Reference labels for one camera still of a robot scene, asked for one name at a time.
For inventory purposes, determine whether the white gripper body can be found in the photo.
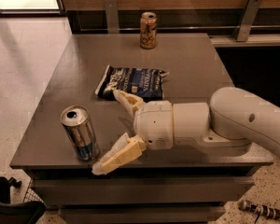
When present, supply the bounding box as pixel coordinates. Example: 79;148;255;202
133;101;174;150

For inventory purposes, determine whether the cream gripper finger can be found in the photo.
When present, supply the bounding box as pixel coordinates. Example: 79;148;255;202
92;133;147;175
113;90;146;117

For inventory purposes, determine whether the silver blue redbull can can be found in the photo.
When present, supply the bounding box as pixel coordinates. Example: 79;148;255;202
60;105;99;161

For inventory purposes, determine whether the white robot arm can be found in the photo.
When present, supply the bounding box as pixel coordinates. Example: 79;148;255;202
92;87;280;175

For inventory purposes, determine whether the orange drink can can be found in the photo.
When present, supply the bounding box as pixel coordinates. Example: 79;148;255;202
140;12;157;49

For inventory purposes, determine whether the blue chip bag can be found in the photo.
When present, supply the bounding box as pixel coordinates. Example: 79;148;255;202
95;65;169;102

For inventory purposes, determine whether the grey drawer cabinet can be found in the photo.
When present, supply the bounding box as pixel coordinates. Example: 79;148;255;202
10;34;273;212

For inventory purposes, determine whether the upper grey drawer front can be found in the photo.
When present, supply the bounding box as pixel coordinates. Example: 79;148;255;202
33;176;253;206

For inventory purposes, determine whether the grey drawer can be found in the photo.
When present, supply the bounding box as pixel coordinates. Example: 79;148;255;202
59;206;225;224
33;176;253;206

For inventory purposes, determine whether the lower grey drawer front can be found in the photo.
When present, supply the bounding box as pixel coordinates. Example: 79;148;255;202
59;206;225;224

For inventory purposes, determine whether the black chair part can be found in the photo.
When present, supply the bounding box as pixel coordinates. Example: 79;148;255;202
0;176;46;224

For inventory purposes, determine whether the striped black white tool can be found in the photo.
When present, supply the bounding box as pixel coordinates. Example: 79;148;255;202
238;200;280;221

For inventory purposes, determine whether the left metal wall bracket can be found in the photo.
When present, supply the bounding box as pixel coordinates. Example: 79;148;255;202
104;0;119;34

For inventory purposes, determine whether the metal wall bracket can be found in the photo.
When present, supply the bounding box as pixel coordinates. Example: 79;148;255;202
235;0;262;42
104;0;119;34

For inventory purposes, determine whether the right metal wall bracket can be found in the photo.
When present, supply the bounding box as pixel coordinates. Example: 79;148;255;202
235;0;262;42

